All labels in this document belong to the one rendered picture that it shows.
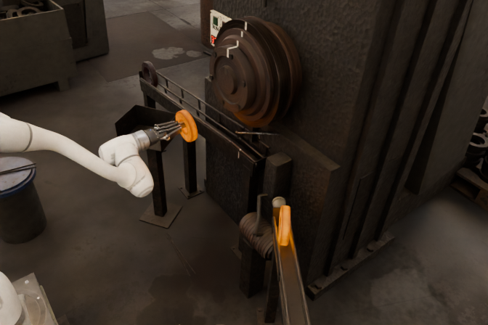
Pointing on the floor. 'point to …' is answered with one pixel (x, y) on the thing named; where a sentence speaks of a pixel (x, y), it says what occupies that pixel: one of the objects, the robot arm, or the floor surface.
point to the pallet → (477, 151)
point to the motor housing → (254, 254)
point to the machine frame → (344, 93)
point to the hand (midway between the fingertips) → (185, 122)
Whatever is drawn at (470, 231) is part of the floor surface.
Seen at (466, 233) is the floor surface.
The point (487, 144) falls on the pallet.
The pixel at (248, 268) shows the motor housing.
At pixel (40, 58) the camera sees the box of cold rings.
